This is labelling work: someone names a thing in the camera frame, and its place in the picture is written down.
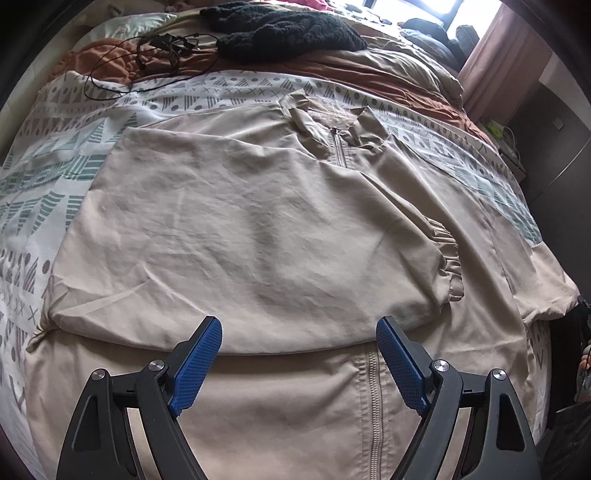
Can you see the beige duvet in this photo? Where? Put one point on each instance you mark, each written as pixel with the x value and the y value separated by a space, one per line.
pixel 406 50

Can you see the small wall switch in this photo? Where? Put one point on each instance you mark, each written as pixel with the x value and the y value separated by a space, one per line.
pixel 558 123

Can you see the dark clothes pile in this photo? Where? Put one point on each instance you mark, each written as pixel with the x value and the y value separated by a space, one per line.
pixel 434 41

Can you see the black knit sweater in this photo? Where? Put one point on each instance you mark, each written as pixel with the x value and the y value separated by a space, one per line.
pixel 286 32

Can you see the pale green pillow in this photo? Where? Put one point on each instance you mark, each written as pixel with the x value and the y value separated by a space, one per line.
pixel 134 25

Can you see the dark cloth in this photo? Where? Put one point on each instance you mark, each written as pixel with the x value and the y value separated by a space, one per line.
pixel 568 443

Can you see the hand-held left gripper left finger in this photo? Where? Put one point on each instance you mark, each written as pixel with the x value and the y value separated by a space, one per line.
pixel 196 364

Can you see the rust brown blanket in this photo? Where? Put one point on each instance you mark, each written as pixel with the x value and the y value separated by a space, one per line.
pixel 392 74

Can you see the beige zip jacket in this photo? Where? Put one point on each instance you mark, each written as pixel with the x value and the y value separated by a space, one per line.
pixel 277 230

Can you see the bright window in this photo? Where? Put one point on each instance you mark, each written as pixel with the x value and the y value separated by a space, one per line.
pixel 438 11

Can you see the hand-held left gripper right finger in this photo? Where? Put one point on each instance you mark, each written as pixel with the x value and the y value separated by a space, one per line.
pixel 399 364

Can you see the pink curtain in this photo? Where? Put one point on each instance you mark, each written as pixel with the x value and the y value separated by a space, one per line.
pixel 503 60

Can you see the patterned white bedspread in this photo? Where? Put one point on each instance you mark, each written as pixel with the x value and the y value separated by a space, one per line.
pixel 60 152

